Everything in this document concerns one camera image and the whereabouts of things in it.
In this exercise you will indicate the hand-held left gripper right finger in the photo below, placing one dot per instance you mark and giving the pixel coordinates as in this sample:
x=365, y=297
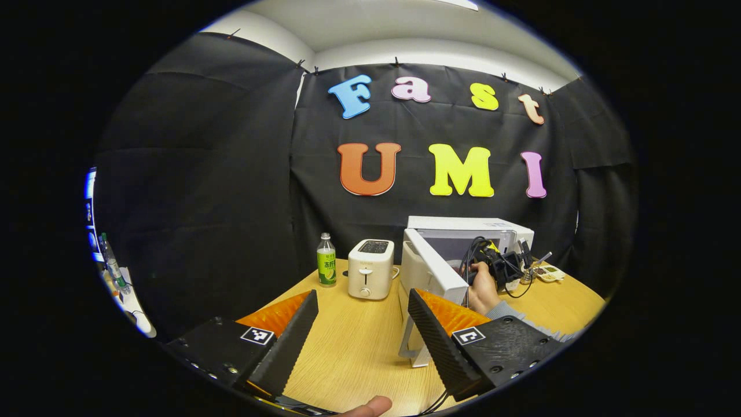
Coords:
x=437, y=344

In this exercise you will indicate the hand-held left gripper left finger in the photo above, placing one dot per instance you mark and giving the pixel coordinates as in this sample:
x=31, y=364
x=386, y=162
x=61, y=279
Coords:
x=289, y=344

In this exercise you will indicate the white microwave oven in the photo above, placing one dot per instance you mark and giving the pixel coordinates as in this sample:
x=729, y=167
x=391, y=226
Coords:
x=440, y=266

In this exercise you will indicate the white divided snack dish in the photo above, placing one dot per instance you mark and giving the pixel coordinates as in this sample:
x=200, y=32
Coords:
x=550, y=273

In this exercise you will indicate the green label drink bottle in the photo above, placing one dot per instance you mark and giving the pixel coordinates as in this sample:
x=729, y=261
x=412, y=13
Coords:
x=326, y=263

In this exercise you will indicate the white toaster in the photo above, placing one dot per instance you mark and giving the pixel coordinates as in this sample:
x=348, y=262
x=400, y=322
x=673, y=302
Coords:
x=370, y=275

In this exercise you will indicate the white side table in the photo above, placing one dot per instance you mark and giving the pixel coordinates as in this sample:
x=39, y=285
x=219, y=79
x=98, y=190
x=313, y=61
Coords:
x=136, y=315

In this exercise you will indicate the clear plastic bottle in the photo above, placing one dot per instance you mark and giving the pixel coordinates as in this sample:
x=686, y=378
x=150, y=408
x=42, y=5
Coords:
x=113, y=266

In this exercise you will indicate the computer monitor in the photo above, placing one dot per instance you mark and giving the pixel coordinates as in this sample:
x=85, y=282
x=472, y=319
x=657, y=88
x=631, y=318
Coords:
x=90, y=214

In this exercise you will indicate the large ceiling light panel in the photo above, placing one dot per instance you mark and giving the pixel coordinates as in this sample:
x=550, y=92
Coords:
x=460, y=4

